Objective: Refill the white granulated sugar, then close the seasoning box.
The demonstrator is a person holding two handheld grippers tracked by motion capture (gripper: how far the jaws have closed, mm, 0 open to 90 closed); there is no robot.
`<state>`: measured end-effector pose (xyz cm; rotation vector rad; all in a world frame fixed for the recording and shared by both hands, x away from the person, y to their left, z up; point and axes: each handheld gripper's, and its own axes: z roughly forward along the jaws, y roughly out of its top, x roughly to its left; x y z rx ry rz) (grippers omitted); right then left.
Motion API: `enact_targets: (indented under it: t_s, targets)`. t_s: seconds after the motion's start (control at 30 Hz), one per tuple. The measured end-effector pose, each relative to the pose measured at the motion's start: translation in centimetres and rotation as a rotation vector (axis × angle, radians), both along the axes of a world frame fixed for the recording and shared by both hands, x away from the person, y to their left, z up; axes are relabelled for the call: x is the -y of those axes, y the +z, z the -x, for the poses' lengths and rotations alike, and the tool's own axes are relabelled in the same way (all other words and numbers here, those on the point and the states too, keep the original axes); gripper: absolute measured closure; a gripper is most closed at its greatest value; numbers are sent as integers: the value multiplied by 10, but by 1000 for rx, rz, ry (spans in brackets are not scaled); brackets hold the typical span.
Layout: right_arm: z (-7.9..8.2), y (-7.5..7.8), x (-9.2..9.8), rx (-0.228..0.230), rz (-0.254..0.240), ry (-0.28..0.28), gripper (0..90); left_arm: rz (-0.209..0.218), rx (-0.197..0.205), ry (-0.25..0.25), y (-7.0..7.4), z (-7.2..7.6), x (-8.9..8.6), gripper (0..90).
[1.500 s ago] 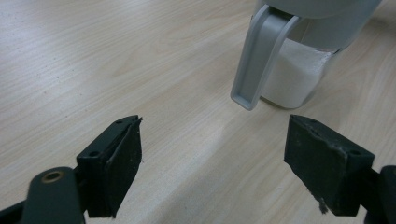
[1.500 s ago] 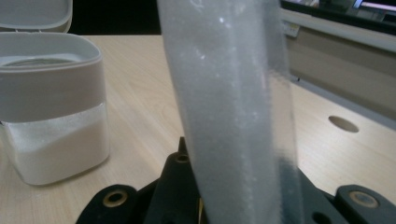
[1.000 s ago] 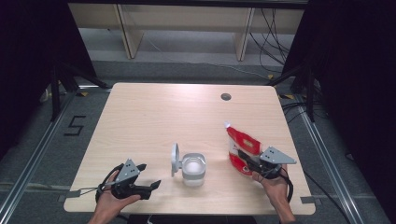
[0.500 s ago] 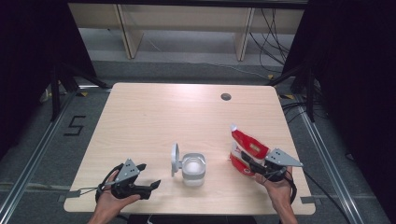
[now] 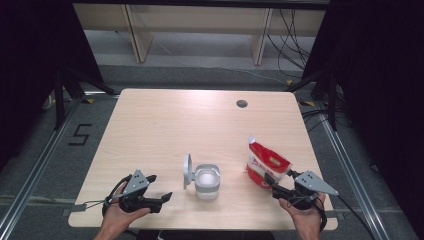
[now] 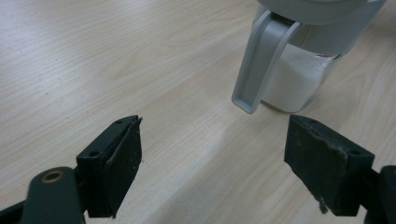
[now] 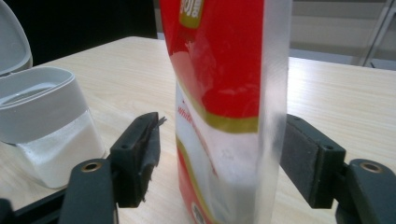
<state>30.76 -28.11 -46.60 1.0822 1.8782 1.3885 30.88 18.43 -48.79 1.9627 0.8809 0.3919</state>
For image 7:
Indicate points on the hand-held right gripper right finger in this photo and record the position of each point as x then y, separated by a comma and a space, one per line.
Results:
311, 161

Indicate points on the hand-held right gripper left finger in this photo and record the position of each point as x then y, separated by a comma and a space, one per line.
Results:
134, 161

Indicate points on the clear jar with grey lid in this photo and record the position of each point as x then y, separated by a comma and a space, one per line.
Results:
40, 109

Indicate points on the red and white sugar bag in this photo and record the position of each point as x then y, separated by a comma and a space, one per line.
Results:
224, 77

